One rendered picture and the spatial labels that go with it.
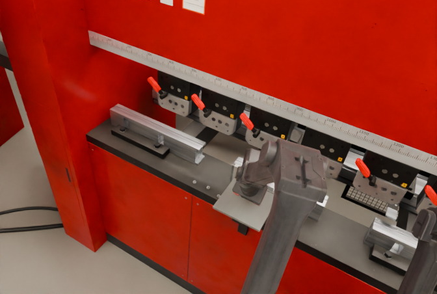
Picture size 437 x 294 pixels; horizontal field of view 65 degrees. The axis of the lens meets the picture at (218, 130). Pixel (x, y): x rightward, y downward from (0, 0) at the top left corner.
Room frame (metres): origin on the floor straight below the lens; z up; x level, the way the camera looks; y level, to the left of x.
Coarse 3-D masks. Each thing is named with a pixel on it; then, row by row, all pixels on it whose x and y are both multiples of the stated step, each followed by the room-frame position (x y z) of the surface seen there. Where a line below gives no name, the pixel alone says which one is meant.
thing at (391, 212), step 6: (414, 180) 0.99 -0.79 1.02; (414, 186) 0.96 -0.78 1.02; (408, 192) 0.93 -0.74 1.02; (414, 192) 0.93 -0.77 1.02; (408, 198) 0.92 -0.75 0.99; (390, 204) 0.87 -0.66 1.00; (396, 204) 0.87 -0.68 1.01; (390, 210) 0.84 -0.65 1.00; (396, 210) 0.84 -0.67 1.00; (390, 216) 0.81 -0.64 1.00; (396, 216) 0.81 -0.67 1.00
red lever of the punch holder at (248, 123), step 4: (240, 116) 0.96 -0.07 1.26; (244, 116) 0.96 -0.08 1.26; (244, 120) 0.96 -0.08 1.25; (248, 120) 0.96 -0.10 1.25; (248, 124) 0.95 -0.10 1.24; (252, 124) 0.96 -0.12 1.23; (248, 128) 0.95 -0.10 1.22; (252, 128) 0.95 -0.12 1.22; (256, 132) 0.94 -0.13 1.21; (256, 136) 0.93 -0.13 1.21
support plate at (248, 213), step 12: (228, 192) 0.84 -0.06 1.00; (216, 204) 0.78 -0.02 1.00; (228, 204) 0.79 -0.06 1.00; (240, 204) 0.79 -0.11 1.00; (252, 204) 0.80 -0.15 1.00; (264, 204) 0.81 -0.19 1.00; (228, 216) 0.74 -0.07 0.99; (240, 216) 0.74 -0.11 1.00; (252, 216) 0.75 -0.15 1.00; (264, 216) 0.75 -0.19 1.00; (252, 228) 0.70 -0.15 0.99
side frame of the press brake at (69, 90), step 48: (0, 0) 1.20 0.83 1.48; (48, 0) 1.18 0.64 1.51; (48, 48) 1.14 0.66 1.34; (96, 48) 1.34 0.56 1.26; (48, 96) 1.15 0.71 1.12; (96, 96) 1.31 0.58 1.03; (144, 96) 1.61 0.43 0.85; (48, 144) 1.19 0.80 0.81; (96, 192) 1.21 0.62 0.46; (96, 240) 1.15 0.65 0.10
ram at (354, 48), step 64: (128, 0) 1.22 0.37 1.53; (256, 0) 1.01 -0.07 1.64; (320, 0) 0.93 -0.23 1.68; (384, 0) 0.87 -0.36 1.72; (192, 64) 1.10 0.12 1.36; (256, 64) 0.99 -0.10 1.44; (320, 64) 0.91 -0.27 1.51; (384, 64) 0.84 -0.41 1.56; (320, 128) 0.89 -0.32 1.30; (384, 128) 0.81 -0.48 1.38
